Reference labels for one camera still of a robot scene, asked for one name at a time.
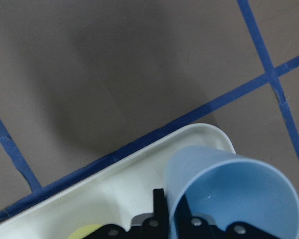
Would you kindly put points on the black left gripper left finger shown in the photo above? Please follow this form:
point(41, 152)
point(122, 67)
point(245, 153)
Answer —
point(160, 214)

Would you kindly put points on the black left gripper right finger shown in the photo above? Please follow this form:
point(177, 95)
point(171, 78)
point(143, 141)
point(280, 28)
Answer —
point(187, 220)

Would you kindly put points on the light blue transferred cup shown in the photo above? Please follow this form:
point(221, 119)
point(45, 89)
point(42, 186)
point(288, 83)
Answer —
point(231, 188)

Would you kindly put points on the yellow plastic cup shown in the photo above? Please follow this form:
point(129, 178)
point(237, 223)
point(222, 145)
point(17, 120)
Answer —
point(84, 231)

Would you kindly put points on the cream rectangular tray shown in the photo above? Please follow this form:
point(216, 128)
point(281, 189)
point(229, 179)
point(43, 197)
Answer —
point(115, 194)

